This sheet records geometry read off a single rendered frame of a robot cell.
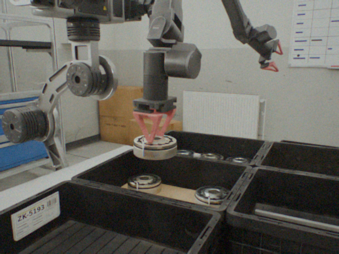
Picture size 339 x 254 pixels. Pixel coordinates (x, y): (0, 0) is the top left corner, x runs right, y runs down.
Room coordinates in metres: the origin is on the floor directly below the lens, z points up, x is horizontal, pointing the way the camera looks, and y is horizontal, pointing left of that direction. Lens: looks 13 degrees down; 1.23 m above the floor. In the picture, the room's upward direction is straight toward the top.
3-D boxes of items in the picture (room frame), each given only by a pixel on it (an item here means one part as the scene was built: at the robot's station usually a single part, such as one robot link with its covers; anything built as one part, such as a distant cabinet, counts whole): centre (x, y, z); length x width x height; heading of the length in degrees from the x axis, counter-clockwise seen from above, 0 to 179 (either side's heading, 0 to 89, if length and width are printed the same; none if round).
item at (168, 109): (0.73, 0.02, 1.08); 0.07 x 0.07 x 0.09; 63
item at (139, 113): (0.71, 0.03, 1.08); 0.07 x 0.07 x 0.09; 63
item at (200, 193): (0.80, -0.13, 0.86); 0.10 x 0.10 x 0.01
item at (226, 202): (0.78, 0.00, 0.92); 0.40 x 0.30 x 0.02; 64
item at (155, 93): (0.72, 0.03, 1.15); 0.10 x 0.07 x 0.07; 153
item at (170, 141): (0.72, 0.03, 1.03); 0.10 x 0.10 x 0.01
